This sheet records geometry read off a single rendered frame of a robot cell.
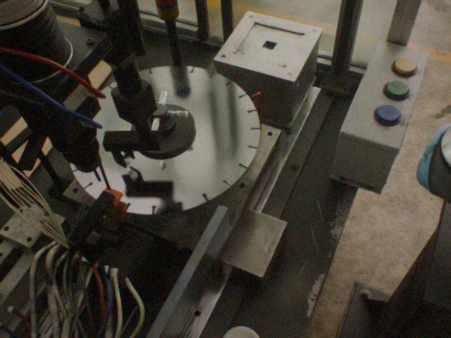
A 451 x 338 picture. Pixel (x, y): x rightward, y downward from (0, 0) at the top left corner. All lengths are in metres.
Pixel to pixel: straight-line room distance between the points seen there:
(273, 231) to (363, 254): 0.96
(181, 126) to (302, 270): 0.34
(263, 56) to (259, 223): 0.36
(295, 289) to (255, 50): 0.50
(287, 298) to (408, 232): 1.05
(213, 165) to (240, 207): 0.11
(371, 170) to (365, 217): 0.91
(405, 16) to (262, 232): 0.52
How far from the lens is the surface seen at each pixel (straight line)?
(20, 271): 0.84
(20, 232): 0.84
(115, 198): 0.71
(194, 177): 0.72
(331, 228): 0.91
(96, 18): 0.53
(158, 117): 0.75
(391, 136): 0.87
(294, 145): 1.01
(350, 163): 0.92
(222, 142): 0.76
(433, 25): 2.71
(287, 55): 0.99
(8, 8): 0.44
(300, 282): 0.86
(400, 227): 1.83
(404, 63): 1.00
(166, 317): 0.58
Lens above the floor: 1.54
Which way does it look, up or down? 55 degrees down
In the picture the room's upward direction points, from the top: 6 degrees counter-clockwise
